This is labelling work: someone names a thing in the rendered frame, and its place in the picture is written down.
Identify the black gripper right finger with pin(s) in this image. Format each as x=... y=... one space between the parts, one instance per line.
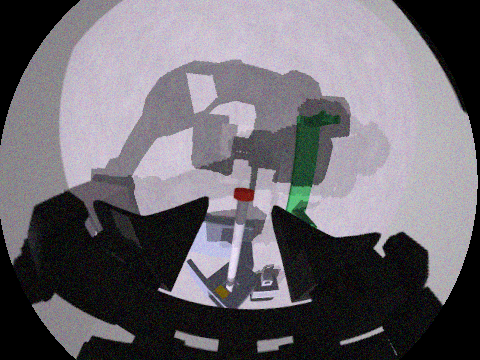
x=310 y=255

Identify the grey pin with red cap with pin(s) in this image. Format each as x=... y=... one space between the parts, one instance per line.
x=243 y=196

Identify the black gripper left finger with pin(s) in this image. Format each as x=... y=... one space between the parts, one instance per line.
x=163 y=239

